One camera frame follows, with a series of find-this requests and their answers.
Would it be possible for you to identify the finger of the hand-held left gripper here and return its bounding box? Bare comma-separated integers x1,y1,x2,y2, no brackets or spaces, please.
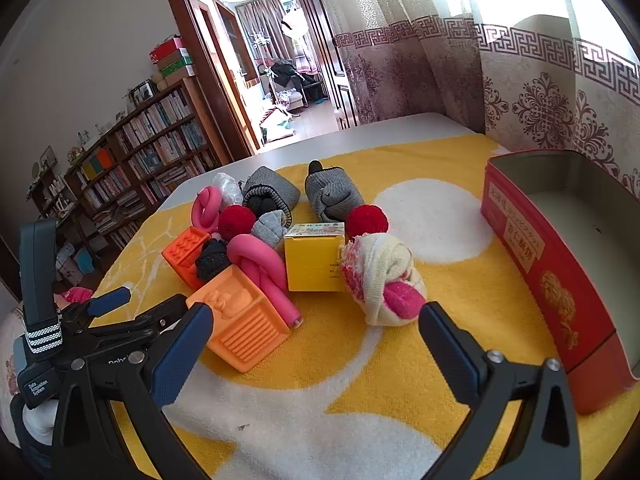
61,286,133,332
86,293,191,352

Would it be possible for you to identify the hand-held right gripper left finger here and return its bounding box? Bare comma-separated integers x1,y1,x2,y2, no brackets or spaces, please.
50,302,216,480

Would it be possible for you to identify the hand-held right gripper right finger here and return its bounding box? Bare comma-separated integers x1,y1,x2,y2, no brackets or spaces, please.
418,301,582,480

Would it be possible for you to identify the orange silicone block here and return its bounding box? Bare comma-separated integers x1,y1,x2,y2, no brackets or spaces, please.
161,226,211,291
186,265,292,374

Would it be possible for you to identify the black sock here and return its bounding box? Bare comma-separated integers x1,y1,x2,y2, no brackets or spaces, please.
194,238,232,282

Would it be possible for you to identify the white and pink sock roll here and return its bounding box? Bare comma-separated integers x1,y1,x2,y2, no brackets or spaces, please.
341,232,427,327

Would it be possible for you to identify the pink knotted foam tube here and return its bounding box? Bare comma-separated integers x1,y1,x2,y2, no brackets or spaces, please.
192,186,223,233
226,234,303,330

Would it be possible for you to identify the red metal tin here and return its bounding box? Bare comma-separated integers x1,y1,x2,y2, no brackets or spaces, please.
480,150,640,415

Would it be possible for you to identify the small light grey sock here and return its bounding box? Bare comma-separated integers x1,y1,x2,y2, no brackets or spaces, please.
251,210,288,248

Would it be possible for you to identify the clear plastic bag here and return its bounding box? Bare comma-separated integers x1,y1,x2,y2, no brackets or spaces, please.
211,172,244,201

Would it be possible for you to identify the yellow cardboard box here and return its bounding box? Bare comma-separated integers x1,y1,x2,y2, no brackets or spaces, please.
283,221,347,292

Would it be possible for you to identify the red pompom ball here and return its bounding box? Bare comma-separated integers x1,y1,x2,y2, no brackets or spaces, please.
346,205,387,241
218,205,257,239

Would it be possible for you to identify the grey sock roll black toe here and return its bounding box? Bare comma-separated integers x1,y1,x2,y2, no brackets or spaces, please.
305,160,366,222

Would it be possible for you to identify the person's left hand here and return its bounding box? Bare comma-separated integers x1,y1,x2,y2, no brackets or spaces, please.
21,401,57,444

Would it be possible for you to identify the pink object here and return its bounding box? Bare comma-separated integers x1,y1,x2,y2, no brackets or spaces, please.
64,286,94,307

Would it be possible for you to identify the yellow and white towel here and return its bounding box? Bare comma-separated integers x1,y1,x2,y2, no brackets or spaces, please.
50,132,640,480

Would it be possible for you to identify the wooden bookshelf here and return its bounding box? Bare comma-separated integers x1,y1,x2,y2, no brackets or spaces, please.
25,77,223,281

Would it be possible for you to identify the grey sock roll striped cuff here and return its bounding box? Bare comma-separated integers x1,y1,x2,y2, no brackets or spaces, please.
242,166,301,216

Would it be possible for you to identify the white bag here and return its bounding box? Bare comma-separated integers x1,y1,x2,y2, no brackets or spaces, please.
260,110,296,142

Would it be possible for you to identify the green box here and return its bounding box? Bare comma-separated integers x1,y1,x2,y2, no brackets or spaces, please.
157,50,195,78

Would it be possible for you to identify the chair with dark clothes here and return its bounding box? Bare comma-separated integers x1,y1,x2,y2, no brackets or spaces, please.
270,57,311,108

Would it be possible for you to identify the white coat stand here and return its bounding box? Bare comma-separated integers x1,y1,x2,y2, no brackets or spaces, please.
250,30,281,106

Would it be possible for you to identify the patterned curtain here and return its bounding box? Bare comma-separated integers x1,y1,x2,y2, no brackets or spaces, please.
300,0,640,201

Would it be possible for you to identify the brown sheer curtain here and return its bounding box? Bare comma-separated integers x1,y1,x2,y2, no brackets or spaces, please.
235,0,291,61

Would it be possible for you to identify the wooden door frame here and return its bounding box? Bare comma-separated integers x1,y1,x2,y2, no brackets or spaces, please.
161,0,358,158

